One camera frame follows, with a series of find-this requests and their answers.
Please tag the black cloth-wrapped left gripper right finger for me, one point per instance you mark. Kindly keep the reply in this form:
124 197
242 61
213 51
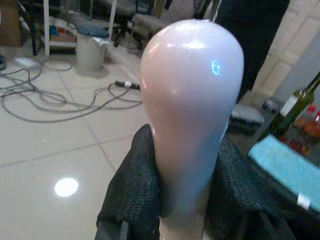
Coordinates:
235 190

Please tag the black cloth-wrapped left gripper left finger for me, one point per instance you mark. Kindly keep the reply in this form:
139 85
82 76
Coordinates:
135 175

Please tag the light blue cleaning cloth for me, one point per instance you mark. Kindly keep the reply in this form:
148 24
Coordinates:
287 165

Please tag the black and white brush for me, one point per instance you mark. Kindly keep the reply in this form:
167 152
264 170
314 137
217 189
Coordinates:
246 118

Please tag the black power strip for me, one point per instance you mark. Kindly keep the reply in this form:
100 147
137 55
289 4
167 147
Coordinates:
127 84

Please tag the dark green glass wine bottle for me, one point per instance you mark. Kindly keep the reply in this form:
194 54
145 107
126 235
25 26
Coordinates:
287 112

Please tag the red capped jar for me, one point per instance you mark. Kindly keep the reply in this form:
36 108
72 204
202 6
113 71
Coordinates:
310 120

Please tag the white plastic bucket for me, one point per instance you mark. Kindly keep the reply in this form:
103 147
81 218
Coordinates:
90 51

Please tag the white panelled door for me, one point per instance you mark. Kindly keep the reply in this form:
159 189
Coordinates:
282 50

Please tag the blue round cushion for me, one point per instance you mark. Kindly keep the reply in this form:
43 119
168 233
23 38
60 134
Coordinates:
93 29

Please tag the brown cardboard box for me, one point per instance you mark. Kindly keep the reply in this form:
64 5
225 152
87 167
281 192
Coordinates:
10 22

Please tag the white shelf frame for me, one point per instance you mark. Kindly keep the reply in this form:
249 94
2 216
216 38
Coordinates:
75 25

